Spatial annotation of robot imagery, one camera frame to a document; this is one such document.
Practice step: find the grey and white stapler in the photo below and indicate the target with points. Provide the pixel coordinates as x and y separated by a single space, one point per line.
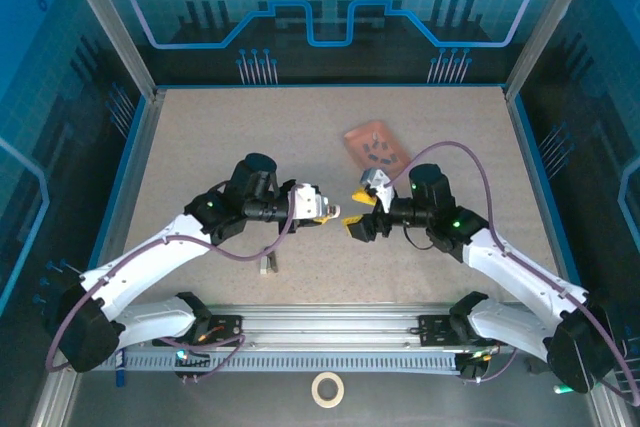
267 267

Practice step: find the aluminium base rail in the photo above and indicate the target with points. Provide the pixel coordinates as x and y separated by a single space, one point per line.
325 322

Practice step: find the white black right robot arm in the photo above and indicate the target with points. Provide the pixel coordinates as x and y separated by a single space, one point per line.
515 272

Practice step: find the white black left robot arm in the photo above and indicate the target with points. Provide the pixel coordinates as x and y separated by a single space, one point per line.
165 242

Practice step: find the blue marker pen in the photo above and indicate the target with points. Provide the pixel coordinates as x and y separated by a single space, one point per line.
120 372

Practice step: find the black connector hub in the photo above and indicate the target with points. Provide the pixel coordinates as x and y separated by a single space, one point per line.
192 364
470 369

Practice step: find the aluminium frame post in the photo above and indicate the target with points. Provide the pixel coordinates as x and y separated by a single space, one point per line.
550 22
110 22

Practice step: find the pink plastic tray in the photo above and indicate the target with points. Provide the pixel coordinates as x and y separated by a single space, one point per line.
382 133

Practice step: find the aluminium side rail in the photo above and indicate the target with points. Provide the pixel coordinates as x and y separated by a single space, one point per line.
140 147
525 147

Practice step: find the black sponge block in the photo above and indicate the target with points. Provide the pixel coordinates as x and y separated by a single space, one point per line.
535 364

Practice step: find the beige tape roll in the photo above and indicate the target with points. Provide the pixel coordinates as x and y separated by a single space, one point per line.
314 389

